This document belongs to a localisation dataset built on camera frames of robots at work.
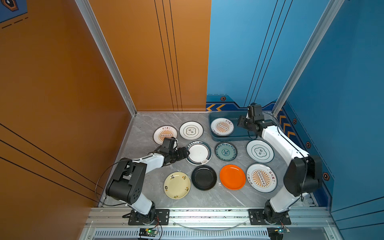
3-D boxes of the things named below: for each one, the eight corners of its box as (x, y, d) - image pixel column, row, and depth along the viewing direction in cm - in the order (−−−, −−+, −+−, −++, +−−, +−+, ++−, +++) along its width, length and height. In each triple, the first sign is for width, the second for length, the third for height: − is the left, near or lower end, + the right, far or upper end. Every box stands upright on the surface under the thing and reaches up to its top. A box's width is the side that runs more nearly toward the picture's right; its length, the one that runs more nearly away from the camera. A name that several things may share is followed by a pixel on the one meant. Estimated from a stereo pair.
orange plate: (221, 190, 84) (221, 189, 82) (218, 165, 93) (219, 164, 91) (247, 190, 84) (248, 189, 82) (242, 165, 93) (243, 164, 91)
